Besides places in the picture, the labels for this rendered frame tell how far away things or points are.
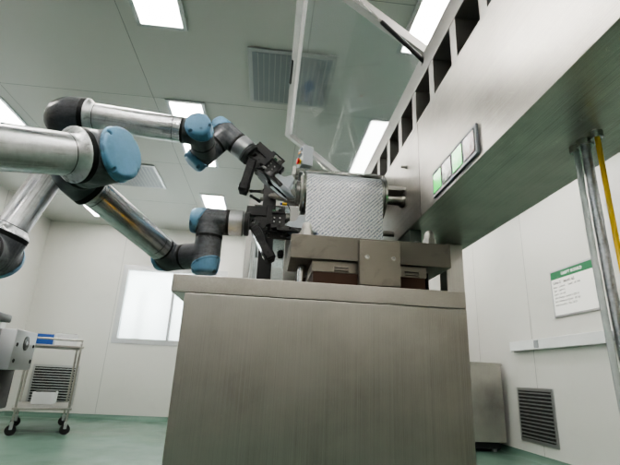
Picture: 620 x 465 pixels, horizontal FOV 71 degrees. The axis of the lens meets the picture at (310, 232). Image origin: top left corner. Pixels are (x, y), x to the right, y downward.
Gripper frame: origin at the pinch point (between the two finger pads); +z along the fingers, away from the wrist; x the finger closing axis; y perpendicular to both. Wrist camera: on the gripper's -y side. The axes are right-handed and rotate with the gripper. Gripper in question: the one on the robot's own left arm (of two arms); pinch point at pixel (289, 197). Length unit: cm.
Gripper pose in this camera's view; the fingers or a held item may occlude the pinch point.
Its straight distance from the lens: 139.0
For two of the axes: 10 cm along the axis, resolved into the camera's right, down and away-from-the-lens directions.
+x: -1.0, 3.0, 9.5
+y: 6.7, -6.9, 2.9
